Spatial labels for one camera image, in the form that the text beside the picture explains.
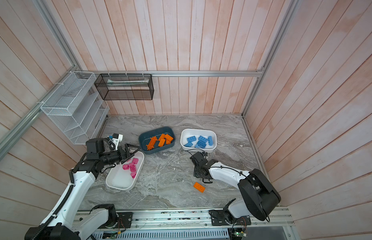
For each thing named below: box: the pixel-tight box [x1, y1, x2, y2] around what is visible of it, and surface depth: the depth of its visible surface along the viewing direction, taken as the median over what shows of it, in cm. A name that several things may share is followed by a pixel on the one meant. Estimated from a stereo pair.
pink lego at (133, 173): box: [130, 169, 137, 179], surface depth 90 cm
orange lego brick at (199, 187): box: [193, 182, 206, 193], surface depth 85 cm
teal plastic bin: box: [138, 126, 176, 155], surface depth 105 cm
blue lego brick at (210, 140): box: [207, 135, 214, 146], surface depth 104 cm
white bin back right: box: [180, 128, 217, 153], surface depth 106 cm
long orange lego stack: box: [146, 136, 159, 151], surface depth 103 cm
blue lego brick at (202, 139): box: [198, 135, 208, 144], surface depth 106 cm
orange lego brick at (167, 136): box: [164, 134, 174, 143], surface depth 106 cm
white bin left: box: [105, 151, 145, 191], surface depth 89 cm
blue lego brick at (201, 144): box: [196, 140, 207, 149], surface depth 102 cm
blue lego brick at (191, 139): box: [186, 135, 197, 143], surface depth 106 cm
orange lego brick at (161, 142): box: [158, 138, 166, 148], surface depth 103 cm
